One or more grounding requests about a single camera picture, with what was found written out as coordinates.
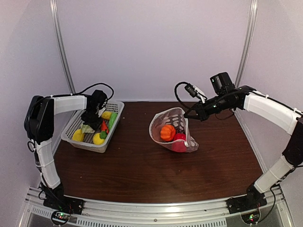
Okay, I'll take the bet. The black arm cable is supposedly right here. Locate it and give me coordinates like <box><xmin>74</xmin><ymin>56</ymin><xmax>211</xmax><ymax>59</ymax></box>
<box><xmin>174</xmin><ymin>81</ymin><xmax>303</xmax><ymax>213</ymax></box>
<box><xmin>27</xmin><ymin>82</ymin><xmax>115</xmax><ymax>152</ymax></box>

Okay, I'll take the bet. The yellow toy lemon green leaf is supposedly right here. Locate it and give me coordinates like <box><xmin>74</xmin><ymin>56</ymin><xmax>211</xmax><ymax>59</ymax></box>
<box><xmin>92</xmin><ymin>132</ymin><xmax>107</xmax><ymax>145</ymax></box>

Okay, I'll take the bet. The green toy cucumber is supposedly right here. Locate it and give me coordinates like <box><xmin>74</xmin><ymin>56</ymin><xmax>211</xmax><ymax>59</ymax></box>
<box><xmin>108</xmin><ymin>112</ymin><xmax>118</xmax><ymax>130</ymax></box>

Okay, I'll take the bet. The yellow toy corn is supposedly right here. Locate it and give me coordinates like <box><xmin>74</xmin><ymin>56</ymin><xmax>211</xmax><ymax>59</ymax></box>
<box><xmin>101</xmin><ymin>111</ymin><xmax>112</xmax><ymax>120</ymax></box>

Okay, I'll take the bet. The right aluminium corner post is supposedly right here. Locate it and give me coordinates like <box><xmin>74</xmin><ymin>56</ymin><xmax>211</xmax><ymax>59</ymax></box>
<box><xmin>235</xmin><ymin>0</ymin><xmax>258</xmax><ymax>87</ymax></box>

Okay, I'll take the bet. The left aluminium corner post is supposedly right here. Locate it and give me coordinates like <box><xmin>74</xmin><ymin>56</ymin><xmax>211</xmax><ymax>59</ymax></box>
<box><xmin>50</xmin><ymin>0</ymin><xmax>75</xmax><ymax>93</ymax></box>

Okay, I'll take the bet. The white perforated plastic basket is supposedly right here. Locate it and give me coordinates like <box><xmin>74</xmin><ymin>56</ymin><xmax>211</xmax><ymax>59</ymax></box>
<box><xmin>60</xmin><ymin>101</ymin><xmax>125</xmax><ymax>154</ymax></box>

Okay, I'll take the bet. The aluminium corner post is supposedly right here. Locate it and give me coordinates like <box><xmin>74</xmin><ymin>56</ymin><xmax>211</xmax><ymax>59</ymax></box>
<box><xmin>235</xmin><ymin>0</ymin><xmax>258</xmax><ymax>87</ymax></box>
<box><xmin>50</xmin><ymin>0</ymin><xmax>75</xmax><ymax>93</ymax></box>

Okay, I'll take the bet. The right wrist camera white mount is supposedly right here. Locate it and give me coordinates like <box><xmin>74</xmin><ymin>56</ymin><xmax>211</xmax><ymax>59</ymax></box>
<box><xmin>185</xmin><ymin>83</ymin><xmax>207</xmax><ymax>104</ymax></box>

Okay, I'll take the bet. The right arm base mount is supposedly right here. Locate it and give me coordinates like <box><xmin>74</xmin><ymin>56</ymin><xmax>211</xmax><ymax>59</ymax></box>
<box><xmin>226</xmin><ymin>195</ymin><xmax>267</xmax><ymax>225</ymax></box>

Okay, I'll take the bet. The aluminium front rail frame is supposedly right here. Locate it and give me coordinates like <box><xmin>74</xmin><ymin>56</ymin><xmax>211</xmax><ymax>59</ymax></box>
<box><xmin>17</xmin><ymin>187</ymin><xmax>294</xmax><ymax>227</ymax></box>

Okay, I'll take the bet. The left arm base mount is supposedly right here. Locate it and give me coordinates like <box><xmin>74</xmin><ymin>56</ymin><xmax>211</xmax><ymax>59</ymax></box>
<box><xmin>43</xmin><ymin>196</ymin><xmax>84</xmax><ymax>226</ymax></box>

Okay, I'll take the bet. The orange toy carrot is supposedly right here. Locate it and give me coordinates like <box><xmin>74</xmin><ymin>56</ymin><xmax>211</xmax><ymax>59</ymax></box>
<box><xmin>100</xmin><ymin>121</ymin><xmax>109</xmax><ymax>134</ymax></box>

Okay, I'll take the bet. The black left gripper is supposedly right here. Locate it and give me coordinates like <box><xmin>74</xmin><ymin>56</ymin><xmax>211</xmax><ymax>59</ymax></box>
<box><xmin>80</xmin><ymin>107</ymin><xmax>103</xmax><ymax>130</ymax></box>

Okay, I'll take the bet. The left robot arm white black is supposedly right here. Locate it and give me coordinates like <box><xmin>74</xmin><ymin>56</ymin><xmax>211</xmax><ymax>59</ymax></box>
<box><xmin>24</xmin><ymin>90</ymin><xmax>110</xmax><ymax>210</ymax></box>

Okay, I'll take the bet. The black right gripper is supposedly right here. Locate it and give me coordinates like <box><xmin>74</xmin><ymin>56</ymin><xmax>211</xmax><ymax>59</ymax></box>
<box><xmin>184</xmin><ymin>92</ymin><xmax>233</xmax><ymax>121</ymax></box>

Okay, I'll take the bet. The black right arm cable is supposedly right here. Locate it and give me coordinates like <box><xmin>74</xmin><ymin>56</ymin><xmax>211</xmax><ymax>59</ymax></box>
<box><xmin>174</xmin><ymin>81</ymin><xmax>303</xmax><ymax>213</ymax></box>

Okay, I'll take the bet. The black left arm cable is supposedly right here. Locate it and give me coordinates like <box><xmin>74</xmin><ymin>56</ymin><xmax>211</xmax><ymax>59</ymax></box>
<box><xmin>27</xmin><ymin>82</ymin><xmax>115</xmax><ymax>152</ymax></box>

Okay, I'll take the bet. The red toy bell pepper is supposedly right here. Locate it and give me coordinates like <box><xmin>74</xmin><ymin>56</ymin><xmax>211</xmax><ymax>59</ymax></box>
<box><xmin>171</xmin><ymin>133</ymin><xmax>187</xmax><ymax>153</ymax></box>

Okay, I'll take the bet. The clear dotted zip top bag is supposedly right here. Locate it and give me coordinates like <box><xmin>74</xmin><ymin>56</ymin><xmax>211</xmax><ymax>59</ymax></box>
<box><xmin>149</xmin><ymin>107</ymin><xmax>199</xmax><ymax>153</ymax></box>

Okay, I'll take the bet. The yellow toy banana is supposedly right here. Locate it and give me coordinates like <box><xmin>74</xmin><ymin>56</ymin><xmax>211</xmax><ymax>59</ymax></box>
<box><xmin>72</xmin><ymin>129</ymin><xmax>85</xmax><ymax>142</ymax></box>

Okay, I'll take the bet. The orange toy pumpkin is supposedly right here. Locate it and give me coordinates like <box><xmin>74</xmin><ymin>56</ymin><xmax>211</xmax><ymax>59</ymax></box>
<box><xmin>160</xmin><ymin>124</ymin><xmax>176</xmax><ymax>142</ymax></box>

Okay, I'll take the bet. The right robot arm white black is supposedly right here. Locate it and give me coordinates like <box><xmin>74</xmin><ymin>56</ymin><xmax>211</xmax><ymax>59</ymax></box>
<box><xmin>184</xmin><ymin>72</ymin><xmax>303</xmax><ymax>209</ymax></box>

